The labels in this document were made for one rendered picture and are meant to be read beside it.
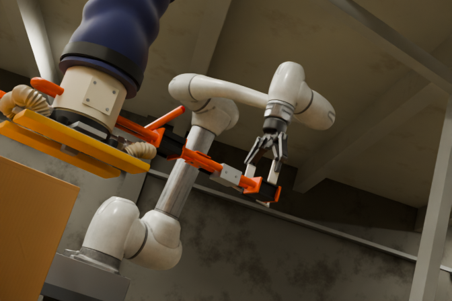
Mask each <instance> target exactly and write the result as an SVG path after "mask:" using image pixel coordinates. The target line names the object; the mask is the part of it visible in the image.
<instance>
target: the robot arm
mask: <svg viewBox="0 0 452 301"><path fill-rule="evenodd" d="M169 94H170V95H171V96H172V97H173V98H174V99H176V100H178V101H180V102H181V103H182V104H184V105H185V106H186V107H187V108H189V109H190V110H192V129H191V131H190V133H189V135H188V137H187V139H188V141H187V143H186V148H188V149H190V150H192V151H199V152H201V153H203V154H205V155H207V153H208V151H209V149H210V147H211V144H212V142H213V140H214V137H217V136H218V135H220V133H222V131H224V130H229V129H231V128H232V127H234V126H235V125H236V123H237V121H238V119H239V110H238V108H237V106H236V104H235V103H234V101H238V102H240V103H244V104H247V105H251V106H254V107H257V108H260V109H263V110H265V113H264V119H265V121H264V125H263V128H262V130H263V132H264V135H263V137H262V138H260V137H259V136H258V137H257V139H256V142H255V144H254V146H253V147H252V149H251V151H250V153H249V154H248V156H247V158H246V159H245V161H244V163H245V164H246V165H247V169H246V173H245V175H244V176H246V177H248V178H253V177H254V173H255V170H256V167H255V165H256V164H257V162H258V161H259V160H260V159H261V157H262V156H263V154H264V153H267V152H268V151H269V150H271V149H272V150H273V153H274V160H273V162H272V166H271V169H270V173H269V176H268V181H267V182H269V183H271V184H273V185H276V182H277V179H278V174H279V172H280V168H281V165H282V164H283V163H284V161H288V147H287V139H288V135H287V134H285V133H286V131H287V126H289V125H290V124H291V121H293V122H294V123H298V124H301V125H304V126H306V127H308V128H309V127H310V128H313V129H315V130H327V129H328V128H329V127H330V126H332V124H333V123H334V120H335V115H336V113H335V111H334V108H333V107H332V105H331V104H330V102H329V101H328V100H327V99H325V98H324V97H323V96H321V95H320V94H319V93H317V92H316V91H314V90H312V89H310V88H309V87H308V85H307V83H306V82H305V72H304V70H303V67H302V66H301V65H300V64H297V63H295V62H284V63H282V64H280V66H279V67H278V68H277V70H276V72H275V74H274V76H273V78H272V82H271V84H270V89H269V92H268V95H267V94H265V93H261V92H259V91H255V90H253V89H250V88H247V87H244V86H241V85H238V84H235V83H230V82H228V81H222V80H219V79H214V78H210V77H207V76H204V75H198V74H194V73H188V74H182V75H178V76H177V77H175V78H173V79H172V81H171V82H170V84H169ZM262 146H263V147H262ZM184 161H185V160H184V159H177V161H176V164H175V165H174V168H173V170H172V172H171V174H170V176H169V179H168V181H167V183H166V185H165V187H164V189H163V191H162V194H161V196H160V198H159V200H158V203H157V205H156V207H155V209H154V210H151V211H149V212H148V213H146V214H145V215H144V216H143V217H142V218H141V219H140V218H139V214H140V212H139V209H138V208H137V206H136V205H135V203H134V202H132V201H130V200H127V199H124V198H119V197H111V198H110V199H108V200H106V201H105V202H104V203H103V204H102V205H101V206H100V207H99V208H98V210H97V212H96V213H95V215H94V217H93V219H92V221H91V223H90V225H89V228H88V230H87V233H86V235H85V239H84V242H83V245H82V247H81V249H80V251H72V250H68V249H65V250H64V251H63V255H64V256H67V257H70V258H72V259H76V260H78V261H81V262H84V263H87V264H90V265H93V266H95V267H99V268H100V269H104V270H106V271H109V272H112V273H115V274H118V275H120V274H119V273H120V272H119V271H118V270H119V268H120V264H121V261H122V258H125V259H127V260H129V261H130V262H132V263H134V264H136V265H139V266H141V267H144V268H147V269H152V270H167V269H171V268H173V267H174V266H175V265H176V264H177V263H178V262H179V260H180V258H181V255H182V243H181V240H180V230H181V227H180V223H179V222H178V218H179V216H180V213H181V211H182V208H183V207H184V204H185V202H186V200H187V198H188V195H189V193H190V191H191V189H192V186H193V185H194V182H195V180H196V178H197V175H198V173H199V170H198V168H196V167H193V166H192V165H189V164H188V163H185V162H184Z"/></svg>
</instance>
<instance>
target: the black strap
mask: <svg viewBox="0 0 452 301"><path fill-rule="evenodd" d="M66 56H84V57H88V58H93V59H96V60H100V61H102V62H105V63H107V64H109V65H112V66H113V67H116V68H117V69H120V70H121V71H122V72H123V73H125V74H126V75H128V76H129V77H130V78H131V79H132V80H133V81H134V82H135V84H136V86H137V92H138V91H139V89H140V87H141V84H142V82H143V79H144V74H143V72H142V70H141V69H140V68H139V66H138V65H137V64H136V63H134V62H133V61H132V60H131V59H129V58H128V57H126V56H125V55H123V54H121V53H119V52H117V51H115V50H113V49H110V48H107V47H105V46H102V45H99V44H94V43H91V42H81V41H77V42H70V43H68V44H67V45H66V46H65V48H64V50H63V53H62V54H61V57H60V61H62V59H64V57H66Z"/></svg>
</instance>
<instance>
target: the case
mask: <svg viewBox="0 0 452 301"><path fill-rule="evenodd" d="M79 190H80V188H79V187H77V186H75V185H72V184H70V183H67V182H65V181H62V180H60V179H57V178H55V177H52V176H50V175H47V174H45V173H42V172H40V171H37V170H35V169H32V168H30V167H27V166H25V165H22V164H20V163H17V162H15V161H12V160H10V159H7V158H5V157H2V156H0V301H38V297H39V295H40V293H41V290H42V287H43V285H44V282H45V279H46V276H47V274H48V271H49V269H50V266H51V264H52V261H53V259H54V256H55V253H56V251H57V248H58V246H59V243H60V241H61V238H62V235H63V233H64V230H65V227H66V225H67V222H68V220H69V217H70V215H71V212H72V209H73V206H74V204H75V201H76V199H77V196H78V193H79Z"/></svg>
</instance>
